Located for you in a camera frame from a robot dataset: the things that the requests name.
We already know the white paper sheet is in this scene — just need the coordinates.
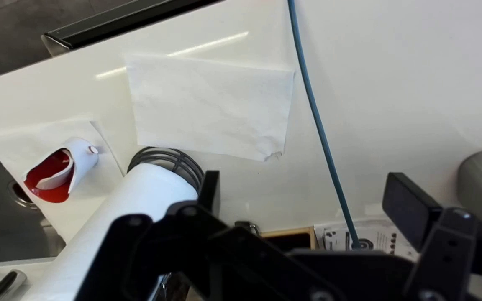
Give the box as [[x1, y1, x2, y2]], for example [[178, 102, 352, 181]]
[[124, 54, 298, 164]]

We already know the chrome metal appliance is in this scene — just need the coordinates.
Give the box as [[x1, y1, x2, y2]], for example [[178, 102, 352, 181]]
[[0, 133, 67, 265]]

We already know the printed target paper tag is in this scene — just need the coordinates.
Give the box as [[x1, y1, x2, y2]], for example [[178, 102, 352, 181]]
[[313, 216, 422, 261]]

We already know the blue-green power cable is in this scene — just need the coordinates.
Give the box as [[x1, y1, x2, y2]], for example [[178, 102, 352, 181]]
[[287, 0, 364, 250]]

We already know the black wire towel holder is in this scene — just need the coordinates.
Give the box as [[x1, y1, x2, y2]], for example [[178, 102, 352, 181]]
[[126, 146, 206, 194]]

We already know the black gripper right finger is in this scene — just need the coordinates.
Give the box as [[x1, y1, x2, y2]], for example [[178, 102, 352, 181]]
[[382, 173, 482, 301]]

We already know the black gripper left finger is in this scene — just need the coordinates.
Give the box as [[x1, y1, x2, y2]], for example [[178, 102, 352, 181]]
[[76, 169, 338, 301]]

